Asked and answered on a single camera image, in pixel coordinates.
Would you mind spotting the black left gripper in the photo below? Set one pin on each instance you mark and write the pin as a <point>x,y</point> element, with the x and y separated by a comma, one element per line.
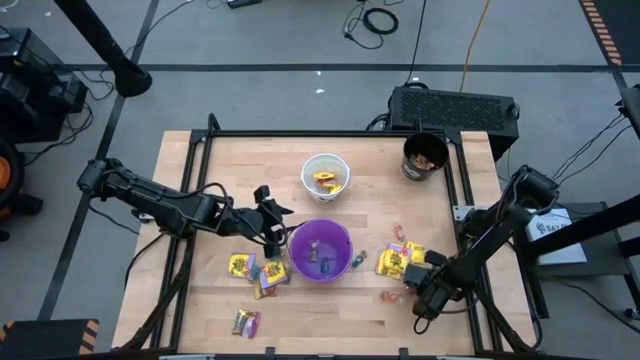
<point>262,222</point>

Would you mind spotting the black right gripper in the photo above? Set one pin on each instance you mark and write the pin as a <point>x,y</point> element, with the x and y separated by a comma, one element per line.
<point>422,275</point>

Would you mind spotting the clear-wrapped blue gummy candy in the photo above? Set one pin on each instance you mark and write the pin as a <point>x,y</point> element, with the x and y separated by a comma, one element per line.
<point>358,258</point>
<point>327,264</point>

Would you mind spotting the purple and yellow candy pack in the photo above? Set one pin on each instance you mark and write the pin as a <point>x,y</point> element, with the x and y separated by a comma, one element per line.
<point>246,323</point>

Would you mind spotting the orange candy wrapper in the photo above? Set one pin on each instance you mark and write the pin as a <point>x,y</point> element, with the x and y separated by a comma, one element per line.
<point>417,161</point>
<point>430,163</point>

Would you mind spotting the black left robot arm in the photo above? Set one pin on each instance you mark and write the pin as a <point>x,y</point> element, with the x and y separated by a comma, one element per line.
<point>150,200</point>

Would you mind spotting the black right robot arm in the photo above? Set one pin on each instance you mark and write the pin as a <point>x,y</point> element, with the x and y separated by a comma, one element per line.
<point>480,247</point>

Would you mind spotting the purple halloween bucket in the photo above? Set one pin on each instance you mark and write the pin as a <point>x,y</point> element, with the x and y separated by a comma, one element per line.
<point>300,240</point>

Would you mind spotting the white ghost-face halloween bucket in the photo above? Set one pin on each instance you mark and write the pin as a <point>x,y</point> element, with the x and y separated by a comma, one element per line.
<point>320,162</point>

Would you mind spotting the black skull-print halloween bucket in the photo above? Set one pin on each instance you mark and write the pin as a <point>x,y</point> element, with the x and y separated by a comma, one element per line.
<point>440,143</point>

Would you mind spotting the white printed sheet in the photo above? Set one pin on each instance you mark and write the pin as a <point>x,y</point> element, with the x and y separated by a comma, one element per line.
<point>560,242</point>

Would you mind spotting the black computer case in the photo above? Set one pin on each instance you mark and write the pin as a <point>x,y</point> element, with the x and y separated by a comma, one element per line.
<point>450,112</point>

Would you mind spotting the black side stand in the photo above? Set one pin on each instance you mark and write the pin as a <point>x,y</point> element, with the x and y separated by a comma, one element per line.
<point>605,260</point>

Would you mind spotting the black gantry beam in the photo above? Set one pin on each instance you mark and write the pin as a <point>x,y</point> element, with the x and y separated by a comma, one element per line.
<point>600,220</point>

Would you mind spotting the black power strip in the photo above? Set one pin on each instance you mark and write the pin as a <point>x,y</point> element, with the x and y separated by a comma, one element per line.
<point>245,3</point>

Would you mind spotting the black pole with round base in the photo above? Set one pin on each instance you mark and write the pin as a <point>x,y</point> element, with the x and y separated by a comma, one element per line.
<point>100,40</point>

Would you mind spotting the black mat with hazard stripe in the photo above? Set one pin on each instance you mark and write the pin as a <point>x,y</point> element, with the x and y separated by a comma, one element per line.
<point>625,25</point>
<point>45,340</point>

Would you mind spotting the orange and black machine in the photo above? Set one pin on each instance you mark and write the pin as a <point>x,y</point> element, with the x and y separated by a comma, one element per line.
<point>5,180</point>

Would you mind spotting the black equipment cases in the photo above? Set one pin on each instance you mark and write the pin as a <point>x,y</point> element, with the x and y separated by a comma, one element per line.
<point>30,85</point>

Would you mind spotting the black aluminium table frame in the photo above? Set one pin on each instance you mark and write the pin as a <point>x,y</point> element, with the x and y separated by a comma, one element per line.
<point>325,133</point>

